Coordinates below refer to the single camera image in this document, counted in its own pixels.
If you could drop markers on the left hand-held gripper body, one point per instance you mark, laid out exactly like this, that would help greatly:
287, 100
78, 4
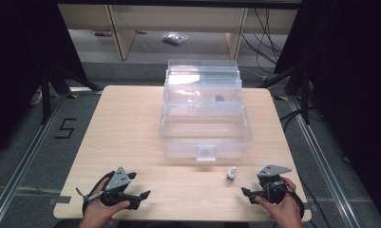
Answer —
118, 180

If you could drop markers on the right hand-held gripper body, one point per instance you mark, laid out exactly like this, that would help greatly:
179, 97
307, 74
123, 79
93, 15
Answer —
271, 186

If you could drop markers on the small white bottle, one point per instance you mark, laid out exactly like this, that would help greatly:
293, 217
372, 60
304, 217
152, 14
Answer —
231, 174

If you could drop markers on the clear plastic storage box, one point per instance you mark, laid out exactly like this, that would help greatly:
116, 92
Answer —
205, 126

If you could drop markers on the person's right hand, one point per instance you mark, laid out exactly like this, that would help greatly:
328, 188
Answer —
286, 212

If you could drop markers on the person's left hand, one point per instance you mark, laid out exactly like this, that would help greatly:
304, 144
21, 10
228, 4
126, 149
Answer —
96, 212

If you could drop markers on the black tripod stand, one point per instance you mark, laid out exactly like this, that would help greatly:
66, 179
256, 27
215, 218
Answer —
305, 95
46, 95

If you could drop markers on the small black object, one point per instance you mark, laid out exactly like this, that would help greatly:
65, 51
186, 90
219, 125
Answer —
219, 97

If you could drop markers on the clear plastic bag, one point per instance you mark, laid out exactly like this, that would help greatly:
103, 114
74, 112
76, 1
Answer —
175, 38

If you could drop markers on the pink flat item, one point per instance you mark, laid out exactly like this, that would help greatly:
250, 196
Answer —
102, 33

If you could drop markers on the beige wooden shelf unit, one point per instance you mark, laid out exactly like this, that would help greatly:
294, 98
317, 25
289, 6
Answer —
124, 28

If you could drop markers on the aluminium floor rail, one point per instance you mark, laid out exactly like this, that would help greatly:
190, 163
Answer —
324, 164
23, 161

